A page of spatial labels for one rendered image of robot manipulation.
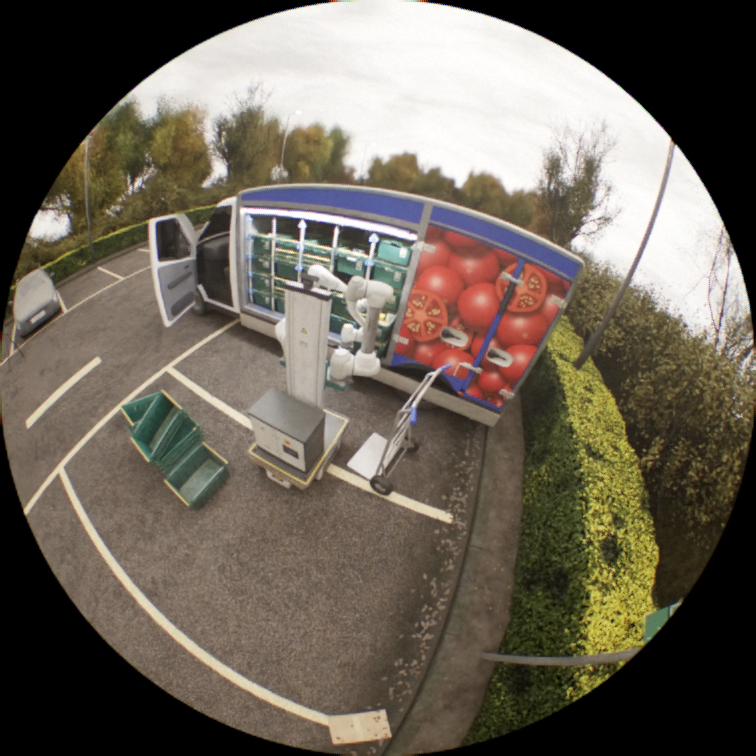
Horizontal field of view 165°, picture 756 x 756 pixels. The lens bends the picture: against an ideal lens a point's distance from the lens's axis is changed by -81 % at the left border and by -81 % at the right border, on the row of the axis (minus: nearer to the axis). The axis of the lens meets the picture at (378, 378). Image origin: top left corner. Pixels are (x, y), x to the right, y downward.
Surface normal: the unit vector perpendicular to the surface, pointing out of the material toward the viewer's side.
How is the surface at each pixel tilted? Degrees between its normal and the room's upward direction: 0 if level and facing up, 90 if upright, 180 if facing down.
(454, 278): 90
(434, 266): 90
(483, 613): 6
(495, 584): 8
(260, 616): 0
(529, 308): 90
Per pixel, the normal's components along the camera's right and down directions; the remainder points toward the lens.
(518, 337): -0.36, 0.55
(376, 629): 0.19, -0.74
